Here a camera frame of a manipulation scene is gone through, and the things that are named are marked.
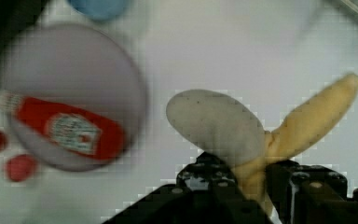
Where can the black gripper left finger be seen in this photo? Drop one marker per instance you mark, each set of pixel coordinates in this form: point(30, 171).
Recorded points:
point(205, 192)

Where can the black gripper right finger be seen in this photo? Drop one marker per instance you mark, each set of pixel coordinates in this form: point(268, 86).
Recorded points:
point(310, 194)

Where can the peeled yellow banana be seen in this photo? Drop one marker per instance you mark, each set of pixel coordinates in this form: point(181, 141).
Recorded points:
point(220, 125)

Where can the red ketchup bottle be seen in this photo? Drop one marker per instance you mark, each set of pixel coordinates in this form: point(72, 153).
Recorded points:
point(71, 128)

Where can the grey round plate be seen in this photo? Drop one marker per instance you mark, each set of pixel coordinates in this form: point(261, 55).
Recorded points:
point(74, 65)

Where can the light red strawberry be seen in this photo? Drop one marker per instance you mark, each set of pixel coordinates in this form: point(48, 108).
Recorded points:
point(20, 168)

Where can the blue bowl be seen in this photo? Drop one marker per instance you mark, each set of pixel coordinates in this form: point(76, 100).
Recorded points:
point(99, 10)

